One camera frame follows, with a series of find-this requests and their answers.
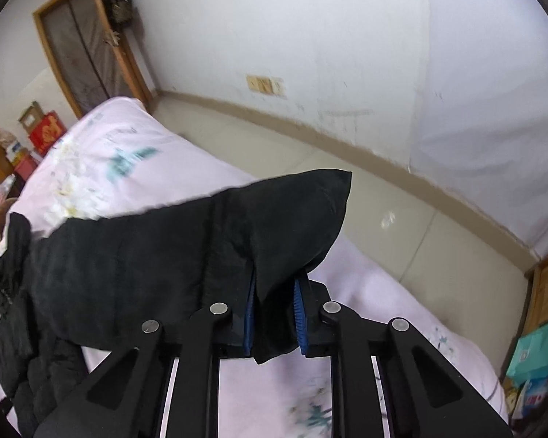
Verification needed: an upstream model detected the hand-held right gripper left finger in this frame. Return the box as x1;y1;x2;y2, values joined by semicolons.
33;278;256;438

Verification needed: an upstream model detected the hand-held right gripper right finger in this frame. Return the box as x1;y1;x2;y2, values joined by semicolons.
293;278;514;438

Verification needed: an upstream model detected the black quilted jacket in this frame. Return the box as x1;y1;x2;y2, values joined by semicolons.
0;169;353;438

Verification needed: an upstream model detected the pink floral quilt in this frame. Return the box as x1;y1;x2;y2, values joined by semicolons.
0;96;510;438

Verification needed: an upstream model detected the teal cardboard box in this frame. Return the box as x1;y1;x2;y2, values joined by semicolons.
505;315;548;384

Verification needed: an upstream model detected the blue printed packet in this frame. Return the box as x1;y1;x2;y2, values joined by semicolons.
511;376;548;420

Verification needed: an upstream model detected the small pink box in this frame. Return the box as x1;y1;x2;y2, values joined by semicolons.
13;150;42;181

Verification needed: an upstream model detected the red gift box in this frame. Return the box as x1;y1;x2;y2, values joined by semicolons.
27;110;68;157

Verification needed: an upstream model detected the small open cardboard box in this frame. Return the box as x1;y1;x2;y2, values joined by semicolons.
18;101;44;135

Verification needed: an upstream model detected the wooden framed screen door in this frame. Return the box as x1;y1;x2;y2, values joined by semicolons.
33;0;155;119

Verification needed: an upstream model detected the dark hanging bag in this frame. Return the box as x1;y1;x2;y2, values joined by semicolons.
94;0;135;46

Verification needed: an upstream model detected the beige wall socket panel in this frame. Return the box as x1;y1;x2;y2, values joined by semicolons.
247;74;286;97

